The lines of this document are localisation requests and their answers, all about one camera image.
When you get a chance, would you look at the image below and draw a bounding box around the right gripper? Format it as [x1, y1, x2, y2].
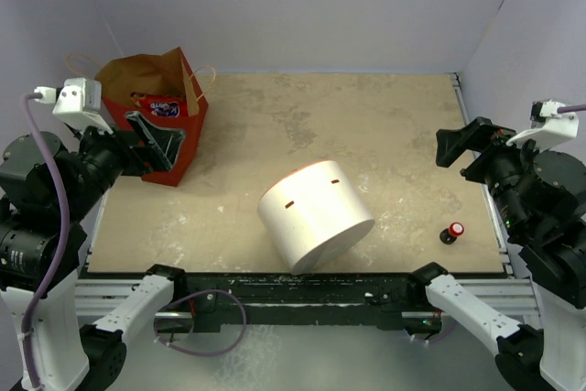
[435, 113, 553, 234]

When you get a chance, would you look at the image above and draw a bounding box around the red paper bag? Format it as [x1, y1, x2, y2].
[81, 47, 209, 187]

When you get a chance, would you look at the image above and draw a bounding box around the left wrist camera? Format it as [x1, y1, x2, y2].
[52, 78, 106, 132]

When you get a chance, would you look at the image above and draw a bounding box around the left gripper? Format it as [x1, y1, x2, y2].
[61, 108, 186, 217]

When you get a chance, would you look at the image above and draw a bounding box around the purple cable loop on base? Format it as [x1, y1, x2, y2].
[153, 288, 248, 358]

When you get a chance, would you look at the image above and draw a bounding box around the red emergency stop button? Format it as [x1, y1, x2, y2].
[439, 222, 465, 244]

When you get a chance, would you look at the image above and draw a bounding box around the white cylindrical appliance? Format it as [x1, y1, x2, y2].
[257, 160, 374, 275]

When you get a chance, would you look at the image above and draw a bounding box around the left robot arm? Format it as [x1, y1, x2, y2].
[1, 111, 186, 390]

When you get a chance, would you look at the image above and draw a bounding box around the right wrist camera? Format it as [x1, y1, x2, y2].
[506, 100, 585, 151]

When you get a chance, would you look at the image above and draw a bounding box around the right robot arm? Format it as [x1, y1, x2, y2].
[407, 117, 585, 390]

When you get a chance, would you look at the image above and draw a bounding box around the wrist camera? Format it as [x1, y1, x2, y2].
[506, 100, 585, 151]
[52, 78, 106, 132]

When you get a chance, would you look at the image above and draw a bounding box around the red cookie snack packet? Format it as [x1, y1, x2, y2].
[130, 92, 189, 118]

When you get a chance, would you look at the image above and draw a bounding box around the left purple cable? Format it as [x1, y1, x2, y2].
[20, 86, 74, 390]

